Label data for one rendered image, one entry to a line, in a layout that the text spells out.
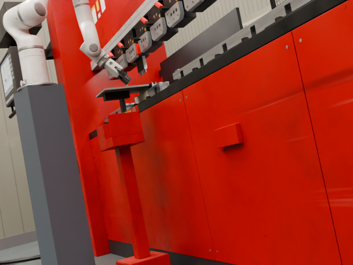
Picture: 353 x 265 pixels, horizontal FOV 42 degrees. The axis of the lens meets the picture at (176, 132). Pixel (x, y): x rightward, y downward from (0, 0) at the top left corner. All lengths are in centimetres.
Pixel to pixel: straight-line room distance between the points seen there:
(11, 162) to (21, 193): 37
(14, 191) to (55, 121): 343
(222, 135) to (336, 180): 53
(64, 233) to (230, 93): 100
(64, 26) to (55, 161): 164
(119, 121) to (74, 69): 139
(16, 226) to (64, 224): 343
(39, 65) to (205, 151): 91
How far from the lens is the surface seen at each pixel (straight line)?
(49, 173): 217
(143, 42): 259
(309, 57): 134
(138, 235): 227
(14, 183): 561
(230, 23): 281
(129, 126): 221
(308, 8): 135
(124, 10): 283
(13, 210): 559
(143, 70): 274
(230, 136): 166
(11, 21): 241
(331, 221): 138
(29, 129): 222
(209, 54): 200
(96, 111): 350
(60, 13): 365
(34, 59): 230
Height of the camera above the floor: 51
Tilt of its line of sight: 4 degrees up
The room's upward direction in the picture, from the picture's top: 11 degrees counter-clockwise
